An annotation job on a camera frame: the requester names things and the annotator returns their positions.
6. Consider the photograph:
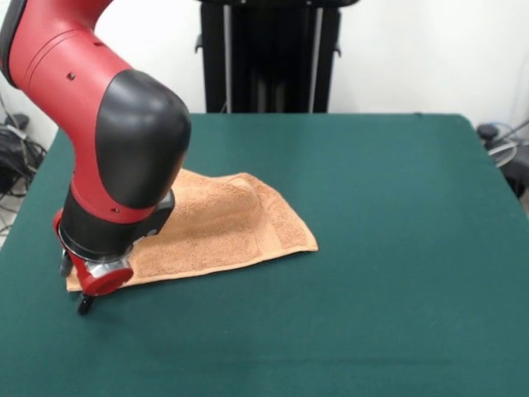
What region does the dark green table cloth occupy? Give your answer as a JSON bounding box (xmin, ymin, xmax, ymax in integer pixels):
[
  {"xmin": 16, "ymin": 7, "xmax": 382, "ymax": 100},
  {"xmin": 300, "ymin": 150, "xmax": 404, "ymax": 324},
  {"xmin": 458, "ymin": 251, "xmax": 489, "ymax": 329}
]
[{"xmin": 0, "ymin": 112, "xmax": 529, "ymax": 397}]

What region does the orange terry towel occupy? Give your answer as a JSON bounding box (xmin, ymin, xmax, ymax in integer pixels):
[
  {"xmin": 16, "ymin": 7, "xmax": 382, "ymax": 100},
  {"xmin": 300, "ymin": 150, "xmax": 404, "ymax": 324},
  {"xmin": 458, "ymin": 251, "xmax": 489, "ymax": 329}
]
[{"xmin": 65, "ymin": 167, "xmax": 320, "ymax": 294}]

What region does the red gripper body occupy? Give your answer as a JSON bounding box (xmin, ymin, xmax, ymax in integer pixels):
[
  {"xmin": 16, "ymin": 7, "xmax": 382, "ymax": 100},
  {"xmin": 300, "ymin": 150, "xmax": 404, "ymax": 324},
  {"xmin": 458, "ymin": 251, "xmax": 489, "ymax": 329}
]
[{"xmin": 52, "ymin": 208, "xmax": 135, "ymax": 298}]

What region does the black cable tangle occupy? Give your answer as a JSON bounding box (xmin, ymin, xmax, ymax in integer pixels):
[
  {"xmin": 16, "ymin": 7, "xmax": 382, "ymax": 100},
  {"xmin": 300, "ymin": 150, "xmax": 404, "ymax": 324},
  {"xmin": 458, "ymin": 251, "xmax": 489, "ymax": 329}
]
[{"xmin": 0, "ymin": 123, "xmax": 49, "ymax": 199}]

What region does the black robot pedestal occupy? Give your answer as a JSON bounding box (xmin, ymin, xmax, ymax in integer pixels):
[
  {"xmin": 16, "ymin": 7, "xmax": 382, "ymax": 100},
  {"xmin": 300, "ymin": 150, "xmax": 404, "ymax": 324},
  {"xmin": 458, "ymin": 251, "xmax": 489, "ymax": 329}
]
[{"xmin": 193, "ymin": 0, "xmax": 344, "ymax": 114}]

